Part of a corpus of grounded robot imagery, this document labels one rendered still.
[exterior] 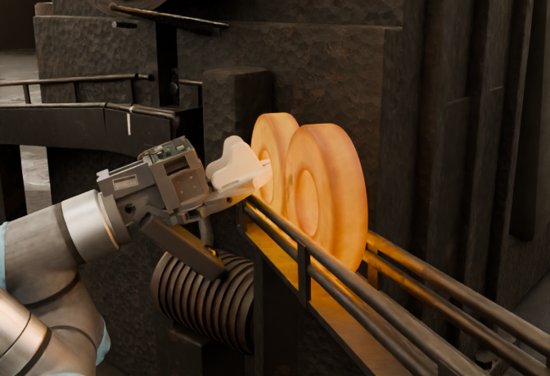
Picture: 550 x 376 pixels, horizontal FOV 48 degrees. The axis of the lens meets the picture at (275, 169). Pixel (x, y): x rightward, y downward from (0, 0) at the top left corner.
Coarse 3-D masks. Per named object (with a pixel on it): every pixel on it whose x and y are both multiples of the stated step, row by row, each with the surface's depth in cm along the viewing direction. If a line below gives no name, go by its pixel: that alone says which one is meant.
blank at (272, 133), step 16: (256, 128) 77; (272, 128) 70; (288, 128) 70; (256, 144) 78; (272, 144) 71; (288, 144) 69; (272, 160) 71; (256, 192) 80; (272, 192) 78; (256, 208) 81
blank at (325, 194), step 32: (320, 128) 58; (288, 160) 65; (320, 160) 56; (352, 160) 55; (288, 192) 66; (320, 192) 56; (352, 192) 54; (320, 224) 57; (352, 224) 54; (352, 256) 55
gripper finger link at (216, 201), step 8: (240, 184) 71; (248, 184) 71; (216, 192) 71; (224, 192) 70; (232, 192) 71; (240, 192) 71; (248, 192) 71; (208, 200) 70; (216, 200) 69; (224, 200) 70; (232, 200) 70; (240, 200) 71; (200, 208) 70; (208, 208) 70; (216, 208) 70; (224, 208) 70; (200, 216) 70
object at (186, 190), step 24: (168, 144) 74; (120, 168) 70; (144, 168) 69; (168, 168) 69; (192, 168) 69; (120, 192) 69; (144, 192) 70; (168, 192) 69; (192, 192) 71; (120, 216) 68; (144, 216) 71; (168, 216) 71; (192, 216) 71; (120, 240) 69
